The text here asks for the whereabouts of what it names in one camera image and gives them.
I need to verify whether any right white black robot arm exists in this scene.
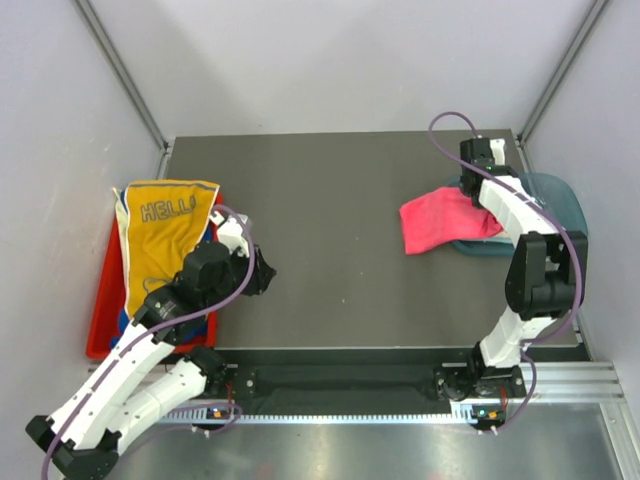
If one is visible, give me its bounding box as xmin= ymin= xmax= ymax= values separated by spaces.
xmin=459 ymin=137 xmax=588 ymax=396

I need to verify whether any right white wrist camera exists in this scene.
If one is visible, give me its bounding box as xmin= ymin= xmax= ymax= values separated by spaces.
xmin=475 ymin=137 xmax=506 ymax=167

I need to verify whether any pink towel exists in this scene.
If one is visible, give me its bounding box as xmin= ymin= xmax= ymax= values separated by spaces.
xmin=399 ymin=187 xmax=503 ymax=255

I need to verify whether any purple cable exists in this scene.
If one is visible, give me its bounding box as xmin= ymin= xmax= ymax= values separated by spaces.
xmin=42 ymin=204 xmax=257 ymax=476
xmin=428 ymin=110 xmax=585 ymax=436

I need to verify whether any blue terry towel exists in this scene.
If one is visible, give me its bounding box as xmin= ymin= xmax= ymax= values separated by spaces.
xmin=109 ymin=309 xmax=130 ymax=350

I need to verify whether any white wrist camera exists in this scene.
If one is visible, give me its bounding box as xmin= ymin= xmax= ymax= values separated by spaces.
xmin=209 ymin=212 xmax=252 ymax=258
xmin=475 ymin=137 xmax=506 ymax=167

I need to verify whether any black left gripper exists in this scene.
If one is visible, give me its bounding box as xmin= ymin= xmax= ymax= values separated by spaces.
xmin=204 ymin=241 xmax=276 ymax=309

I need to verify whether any aluminium extrusion rail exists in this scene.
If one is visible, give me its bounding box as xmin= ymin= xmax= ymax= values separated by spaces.
xmin=531 ymin=362 xmax=625 ymax=404

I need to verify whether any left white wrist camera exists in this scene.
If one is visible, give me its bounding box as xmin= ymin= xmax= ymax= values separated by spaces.
xmin=209 ymin=212 xmax=252 ymax=258

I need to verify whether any grey slotted cable duct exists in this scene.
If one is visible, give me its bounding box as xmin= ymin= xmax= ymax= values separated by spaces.
xmin=149 ymin=403 xmax=506 ymax=424

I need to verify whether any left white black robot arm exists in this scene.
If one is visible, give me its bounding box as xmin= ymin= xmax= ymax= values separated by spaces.
xmin=25 ymin=241 xmax=276 ymax=479

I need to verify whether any red plastic bin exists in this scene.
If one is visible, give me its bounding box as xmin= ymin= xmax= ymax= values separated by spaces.
xmin=86 ymin=214 xmax=214 ymax=360

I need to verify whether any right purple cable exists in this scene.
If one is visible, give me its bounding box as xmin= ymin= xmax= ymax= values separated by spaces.
xmin=428 ymin=110 xmax=585 ymax=436

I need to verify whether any aluminium frame post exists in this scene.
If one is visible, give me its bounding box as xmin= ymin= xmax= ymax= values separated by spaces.
xmin=516 ymin=0 xmax=611 ymax=148
xmin=72 ymin=0 xmax=169 ymax=153

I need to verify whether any translucent blue plastic container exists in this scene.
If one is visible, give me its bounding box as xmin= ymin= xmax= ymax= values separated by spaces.
xmin=451 ymin=173 xmax=588 ymax=258

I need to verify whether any left aluminium frame post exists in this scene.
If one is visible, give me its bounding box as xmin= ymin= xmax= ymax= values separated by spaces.
xmin=72 ymin=0 xmax=169 ymax=153

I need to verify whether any right aluminium frame post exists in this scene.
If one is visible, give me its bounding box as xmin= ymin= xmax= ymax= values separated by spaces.
xmin=516 ymin=0 xmax=611 ymax=148

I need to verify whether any yellow hello towel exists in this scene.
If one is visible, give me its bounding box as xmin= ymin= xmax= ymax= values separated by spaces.
xmin=113 ymin=179 xmax=220 ymax=318

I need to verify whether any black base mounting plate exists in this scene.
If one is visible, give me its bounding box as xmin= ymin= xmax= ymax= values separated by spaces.
xmin=205 ymin=364 xmax=525 ymax=403

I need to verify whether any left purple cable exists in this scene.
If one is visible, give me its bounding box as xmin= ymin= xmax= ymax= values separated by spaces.
xmin=42 ymin=204 xmax=257 ymax=476

